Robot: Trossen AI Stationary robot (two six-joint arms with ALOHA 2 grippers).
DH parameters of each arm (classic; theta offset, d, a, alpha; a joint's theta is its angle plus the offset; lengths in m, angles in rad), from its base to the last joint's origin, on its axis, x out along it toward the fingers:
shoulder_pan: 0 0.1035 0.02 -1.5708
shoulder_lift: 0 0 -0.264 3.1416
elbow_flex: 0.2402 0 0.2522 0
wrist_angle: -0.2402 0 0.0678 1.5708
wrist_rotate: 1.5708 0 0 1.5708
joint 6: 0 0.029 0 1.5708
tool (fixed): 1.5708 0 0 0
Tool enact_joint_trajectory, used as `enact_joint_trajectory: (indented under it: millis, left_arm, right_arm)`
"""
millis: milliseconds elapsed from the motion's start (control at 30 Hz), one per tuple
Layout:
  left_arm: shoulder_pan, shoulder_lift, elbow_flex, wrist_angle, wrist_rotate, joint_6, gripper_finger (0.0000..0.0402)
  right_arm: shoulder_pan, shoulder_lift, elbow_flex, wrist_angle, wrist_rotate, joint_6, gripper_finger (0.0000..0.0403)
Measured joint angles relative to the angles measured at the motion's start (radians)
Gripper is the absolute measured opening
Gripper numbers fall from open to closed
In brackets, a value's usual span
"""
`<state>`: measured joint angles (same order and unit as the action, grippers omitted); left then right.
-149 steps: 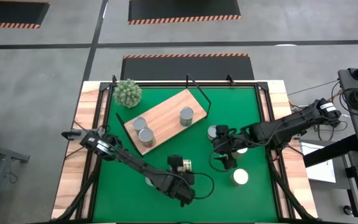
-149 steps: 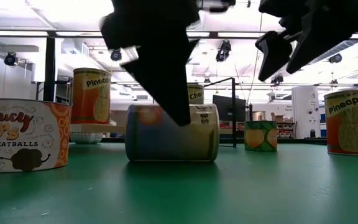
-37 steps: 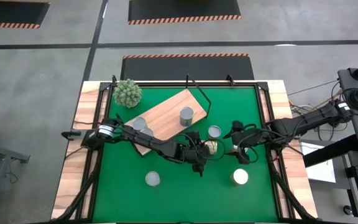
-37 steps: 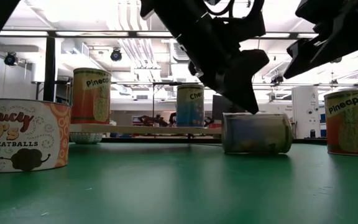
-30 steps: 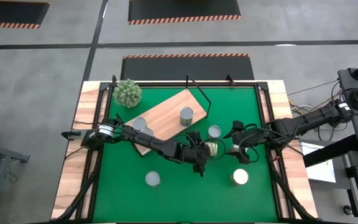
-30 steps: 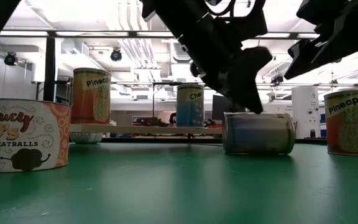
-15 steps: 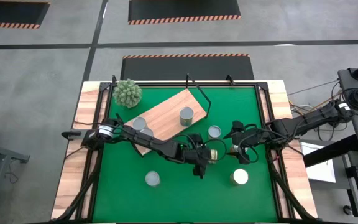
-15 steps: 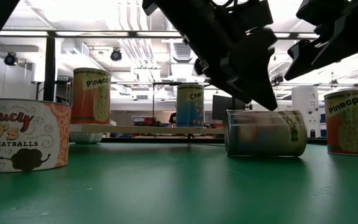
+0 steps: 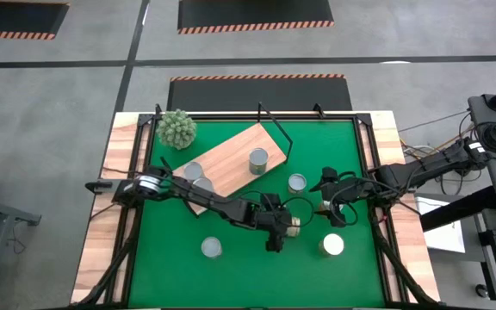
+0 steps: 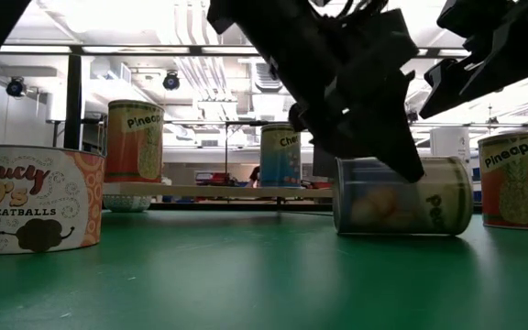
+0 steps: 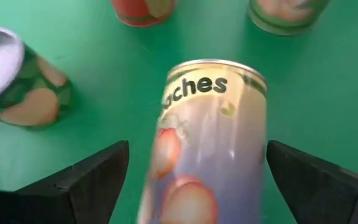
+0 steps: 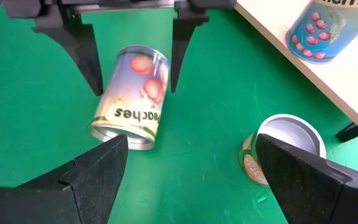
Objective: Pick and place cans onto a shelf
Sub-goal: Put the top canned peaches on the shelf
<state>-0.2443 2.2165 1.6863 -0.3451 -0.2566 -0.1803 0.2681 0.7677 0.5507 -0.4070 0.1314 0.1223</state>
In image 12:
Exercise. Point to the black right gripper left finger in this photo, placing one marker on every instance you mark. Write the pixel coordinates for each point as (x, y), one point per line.
(89, 186)

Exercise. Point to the wooden shelf with black frame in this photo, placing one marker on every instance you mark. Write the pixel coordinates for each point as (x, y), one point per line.
(346, 84)

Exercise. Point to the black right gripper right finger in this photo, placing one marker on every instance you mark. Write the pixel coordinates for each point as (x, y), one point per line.
(306, 193)

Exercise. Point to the blue cherries label can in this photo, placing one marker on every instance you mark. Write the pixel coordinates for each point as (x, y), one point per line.
(319, 34)

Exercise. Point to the short green fruit can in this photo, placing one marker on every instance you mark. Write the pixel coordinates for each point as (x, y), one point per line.
(291, 130)

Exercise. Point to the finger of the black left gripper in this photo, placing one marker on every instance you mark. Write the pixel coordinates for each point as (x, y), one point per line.
(79, 46)
(182, 34)

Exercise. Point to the peaches label tin can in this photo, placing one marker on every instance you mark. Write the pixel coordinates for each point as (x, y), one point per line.
(135, 93)

